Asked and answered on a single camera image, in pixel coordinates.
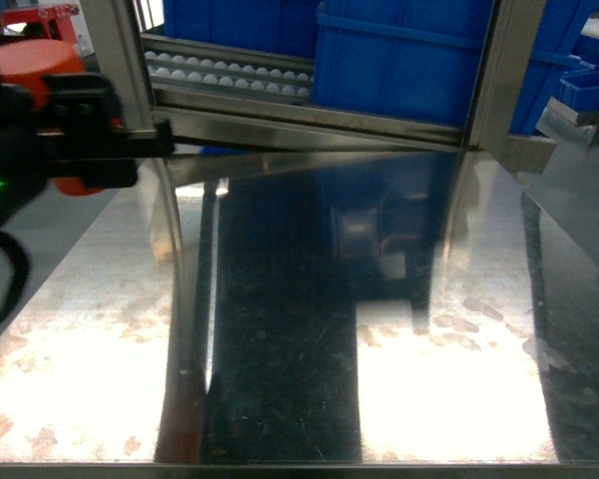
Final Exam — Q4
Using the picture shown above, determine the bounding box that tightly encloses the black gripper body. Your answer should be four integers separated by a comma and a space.
0, 42, 175, 236

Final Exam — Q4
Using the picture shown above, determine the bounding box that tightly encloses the orange cylindrical capacitor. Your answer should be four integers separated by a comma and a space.
0, 39, 124, 201

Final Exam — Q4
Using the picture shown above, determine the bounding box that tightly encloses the large blue plastic crate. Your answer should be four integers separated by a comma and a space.
312, 0, 493, 128

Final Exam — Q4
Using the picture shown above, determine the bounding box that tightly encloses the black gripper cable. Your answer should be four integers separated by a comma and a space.
0, 232, 33, 340

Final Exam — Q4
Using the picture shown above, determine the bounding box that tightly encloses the steel roller rack frame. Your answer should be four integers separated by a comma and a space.
81, 1, 555, 175

